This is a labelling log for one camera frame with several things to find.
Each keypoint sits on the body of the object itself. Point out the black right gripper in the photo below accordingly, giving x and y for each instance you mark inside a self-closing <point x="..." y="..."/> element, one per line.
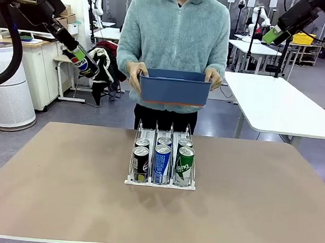
<point x="298" y="17"/>

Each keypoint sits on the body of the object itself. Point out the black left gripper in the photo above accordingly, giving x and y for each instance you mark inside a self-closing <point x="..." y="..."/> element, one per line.
<point x="52" y="4"/>

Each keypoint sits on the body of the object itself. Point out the black Pepsi can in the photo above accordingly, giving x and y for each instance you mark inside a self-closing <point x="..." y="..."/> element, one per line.
<point x="85" y="66"/>
<point x="139" y="164"/>
<point x="142" y="143"/>

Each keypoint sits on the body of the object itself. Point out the blue plastic bin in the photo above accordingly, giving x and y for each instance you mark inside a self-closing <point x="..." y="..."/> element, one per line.
<point x="173" y="85"/>

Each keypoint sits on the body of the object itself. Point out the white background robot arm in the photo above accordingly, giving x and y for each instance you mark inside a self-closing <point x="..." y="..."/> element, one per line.
<point x="97" y="9"/>
<point x="257" y="19"/>

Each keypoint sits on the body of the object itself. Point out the person's right forearm teal sleeve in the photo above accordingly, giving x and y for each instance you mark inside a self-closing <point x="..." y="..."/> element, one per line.
<point x="125" y="56"/>

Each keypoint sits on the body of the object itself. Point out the person's left forearm teal sleeve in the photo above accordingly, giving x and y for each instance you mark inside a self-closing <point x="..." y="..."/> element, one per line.
<point x="219" y="58"/>

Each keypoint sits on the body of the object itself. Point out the white clear can dispenser rack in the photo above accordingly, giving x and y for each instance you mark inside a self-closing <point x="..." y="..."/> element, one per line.
<point x="160" y="185"/>

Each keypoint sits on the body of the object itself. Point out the person's left hand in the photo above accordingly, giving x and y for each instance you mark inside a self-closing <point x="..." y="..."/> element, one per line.
<point x="215" y="79"/>

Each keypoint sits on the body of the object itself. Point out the person's right hand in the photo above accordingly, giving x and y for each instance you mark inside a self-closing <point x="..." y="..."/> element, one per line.
<point x="135" y="74"/>

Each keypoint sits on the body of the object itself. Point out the small white storage box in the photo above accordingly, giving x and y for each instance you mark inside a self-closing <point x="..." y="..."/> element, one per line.
<point x="73" y="28"/>

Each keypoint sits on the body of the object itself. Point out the brown cardboard box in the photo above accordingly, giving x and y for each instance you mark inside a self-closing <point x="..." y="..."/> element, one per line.
<point x="62" y="21"/>
<point x="69" y="10"/>

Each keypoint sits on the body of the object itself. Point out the small white rolling table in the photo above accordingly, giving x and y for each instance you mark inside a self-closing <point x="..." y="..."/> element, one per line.
<point x="58" y="59"/>

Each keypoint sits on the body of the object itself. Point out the black keyboard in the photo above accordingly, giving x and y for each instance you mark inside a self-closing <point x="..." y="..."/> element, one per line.
<point x="42" y="36"/>

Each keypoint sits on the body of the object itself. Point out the black tripod stand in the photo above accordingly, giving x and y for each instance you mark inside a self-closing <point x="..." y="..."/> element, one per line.
<point x="284" y="60"/>

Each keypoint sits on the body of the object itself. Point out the white background table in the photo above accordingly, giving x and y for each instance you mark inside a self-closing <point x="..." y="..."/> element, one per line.
<point x="255" y="50"/>
<point x="107" y="34"/>

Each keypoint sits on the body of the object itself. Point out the yellow plastic basket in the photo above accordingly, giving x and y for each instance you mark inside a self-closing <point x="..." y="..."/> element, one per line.
<point x="305" y="39"/>

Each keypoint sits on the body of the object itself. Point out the black pole stand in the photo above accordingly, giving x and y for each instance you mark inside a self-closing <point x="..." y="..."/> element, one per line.
<point x="250" y="49"/>

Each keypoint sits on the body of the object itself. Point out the wooden shelf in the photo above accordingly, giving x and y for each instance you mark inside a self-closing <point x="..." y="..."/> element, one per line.
<point x="308" y="54"/>

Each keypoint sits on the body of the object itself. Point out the green bowl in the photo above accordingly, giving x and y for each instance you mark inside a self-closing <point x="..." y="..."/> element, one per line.
<point x="28" y="37"/>

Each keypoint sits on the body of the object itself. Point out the black computer monitor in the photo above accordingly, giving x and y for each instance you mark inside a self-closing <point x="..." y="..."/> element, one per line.
<point x="28" y="22"/>

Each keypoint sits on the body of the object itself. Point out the white desk cabinet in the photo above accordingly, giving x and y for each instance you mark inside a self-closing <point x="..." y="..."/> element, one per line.
<point x="39" y="75"/>

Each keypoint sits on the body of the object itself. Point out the red jacket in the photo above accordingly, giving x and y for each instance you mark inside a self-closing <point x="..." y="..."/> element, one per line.
<point x="109" y="44"/>

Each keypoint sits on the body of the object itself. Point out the grey metal chair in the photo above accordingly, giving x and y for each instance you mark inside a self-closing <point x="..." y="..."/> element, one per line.
<point x="77" y="86"/>

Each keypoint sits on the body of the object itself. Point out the white side table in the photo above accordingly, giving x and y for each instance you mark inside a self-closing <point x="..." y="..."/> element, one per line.
<point x="279" y="108"/>

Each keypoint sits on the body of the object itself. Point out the white cylindrical air purifier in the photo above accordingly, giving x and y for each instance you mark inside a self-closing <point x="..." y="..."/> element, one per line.
<point x="9" y="101"/>

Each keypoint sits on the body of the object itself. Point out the person in teal fleece jacket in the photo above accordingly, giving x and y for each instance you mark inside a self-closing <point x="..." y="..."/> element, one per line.
<point x="175" y="29"/>

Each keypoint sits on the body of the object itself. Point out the green Tsingtao beer can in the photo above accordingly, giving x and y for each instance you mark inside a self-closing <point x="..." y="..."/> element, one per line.
<point x="185" y="143"/>
<point x="184" y="168"/>

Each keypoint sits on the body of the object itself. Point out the blue Pocari Sweat can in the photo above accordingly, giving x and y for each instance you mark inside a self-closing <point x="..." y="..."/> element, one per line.
<point x="162" y="163"/>
<point x="164" y="141"/>

